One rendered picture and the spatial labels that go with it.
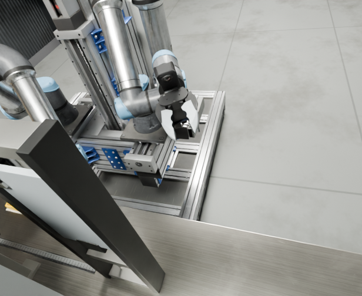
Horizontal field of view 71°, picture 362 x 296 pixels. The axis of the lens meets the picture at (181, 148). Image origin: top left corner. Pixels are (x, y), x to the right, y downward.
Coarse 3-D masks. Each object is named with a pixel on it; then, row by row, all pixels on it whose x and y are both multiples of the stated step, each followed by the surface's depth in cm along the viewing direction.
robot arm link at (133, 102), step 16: (96, 0) 75; (112, 0) 76; (112, 16) 76; (112, 32) 77; (112, 48) 77; (128, 48) 78; (112, 64) 79; (128, 64) 78; (128, 80) 78; (128, 96) 78; (144, 96) 78; (128, 112) 79; (144, 112) 80
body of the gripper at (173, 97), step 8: (160, 88) 66; (176, 88) 61; (184, 88) 60; (160, 96) 61; (168, 96) 60; (176, 96) 59; (184, 96) 58; (160, 104) 59; (168, 104) 58; (176, 104) 59; (176, 112) 61; (176, 120) 62; (184, 120) 62; (176, 128) 64
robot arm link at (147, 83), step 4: (140, 76) 107; (144, 76) 106; (140, 80) 105; (144, 80) 104; (148, 80) 104; (152, 80) 105; (144, 84) 103; (148, 84) 104; (152, 84) 104; (144, 88) 103; (148, 88) 104; (152, 88) 104
